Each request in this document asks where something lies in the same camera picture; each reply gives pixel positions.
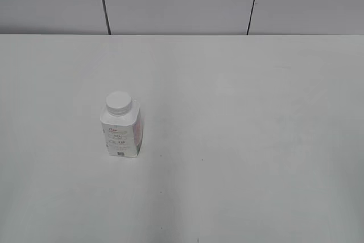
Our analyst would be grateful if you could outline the white Yili Changqing yogurt bottle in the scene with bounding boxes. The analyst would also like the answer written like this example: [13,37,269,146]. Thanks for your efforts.
[100,99,143,158]

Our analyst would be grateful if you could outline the white plastic bottle cap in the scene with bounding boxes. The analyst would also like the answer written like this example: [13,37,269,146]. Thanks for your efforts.
[106,91,133,116]

